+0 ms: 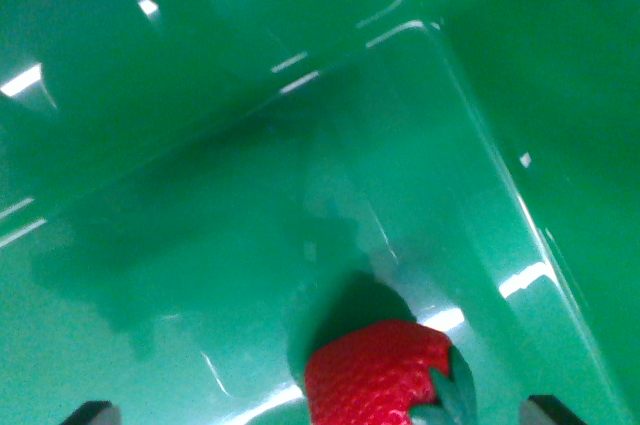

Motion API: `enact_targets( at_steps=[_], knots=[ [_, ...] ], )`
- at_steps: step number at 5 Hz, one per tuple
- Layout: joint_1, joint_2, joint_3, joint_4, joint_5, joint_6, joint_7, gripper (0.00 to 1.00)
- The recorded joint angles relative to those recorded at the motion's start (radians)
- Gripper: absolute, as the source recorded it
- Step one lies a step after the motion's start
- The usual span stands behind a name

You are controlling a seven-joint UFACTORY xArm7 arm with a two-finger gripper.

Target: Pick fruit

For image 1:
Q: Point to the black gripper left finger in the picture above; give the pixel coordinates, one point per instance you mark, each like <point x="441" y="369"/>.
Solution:
<point x="95" y="414"/>

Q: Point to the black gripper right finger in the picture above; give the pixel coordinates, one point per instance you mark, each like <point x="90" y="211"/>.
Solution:
<point x="545" y="412"/>

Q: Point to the red toy strawberry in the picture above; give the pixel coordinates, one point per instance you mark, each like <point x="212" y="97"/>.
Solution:
<point x="370" y="375"/>

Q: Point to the green plastic bin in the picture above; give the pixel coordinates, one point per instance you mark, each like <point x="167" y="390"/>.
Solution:
<point x="200" y="170"/>

